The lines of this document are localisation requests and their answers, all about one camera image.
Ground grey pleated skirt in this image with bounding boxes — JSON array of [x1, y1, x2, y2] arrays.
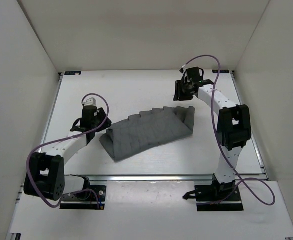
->
[[99, 106, 196, 162]]

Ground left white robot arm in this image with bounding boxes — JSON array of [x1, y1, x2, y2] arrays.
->
[[23, 105, 112, 201]]

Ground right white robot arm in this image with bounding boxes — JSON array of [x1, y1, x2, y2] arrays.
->
[[173, 67, 252, 201]]

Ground right blue corner label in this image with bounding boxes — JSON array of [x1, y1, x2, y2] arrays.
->
[[212, 69, 230, 74]]

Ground blue corner label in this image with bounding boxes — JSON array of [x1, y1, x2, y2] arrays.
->
[[64, 71, 82, 76], [212, 69, 230, 74]]

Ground left blue corner label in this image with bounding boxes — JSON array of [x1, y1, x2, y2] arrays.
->
[[64, 71, 82, 76]]

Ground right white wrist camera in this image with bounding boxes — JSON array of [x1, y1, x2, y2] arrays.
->
[[179, 65, 187, 74]]

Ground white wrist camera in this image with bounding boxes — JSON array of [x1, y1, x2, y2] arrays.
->
[[81, 97, 97, 107], [179, 65, 187, 74]]

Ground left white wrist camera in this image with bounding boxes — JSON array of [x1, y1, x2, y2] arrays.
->
[[81, 97, 97, 107]]

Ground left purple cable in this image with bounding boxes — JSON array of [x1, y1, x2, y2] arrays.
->
[[26, 93, 111, 210]]

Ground purple cable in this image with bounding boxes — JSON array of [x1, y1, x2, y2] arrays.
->
[[26, 93, 111, 210], [182, 54, 276, 206]]

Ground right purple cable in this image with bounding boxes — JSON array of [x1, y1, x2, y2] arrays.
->
[[182, 54, 276, 206]]

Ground aluminium front rail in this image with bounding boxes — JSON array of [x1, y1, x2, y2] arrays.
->
[[88, 174, 213, 182]]

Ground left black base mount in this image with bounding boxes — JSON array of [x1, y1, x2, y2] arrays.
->
[[59, 174, 107, 211]]

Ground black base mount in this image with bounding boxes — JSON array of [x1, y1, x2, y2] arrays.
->
[[59, 174, 107, 211], [182, 177, 244, 212]]

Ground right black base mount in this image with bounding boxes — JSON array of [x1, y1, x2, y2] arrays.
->
[[182, 177, 244, 212]]

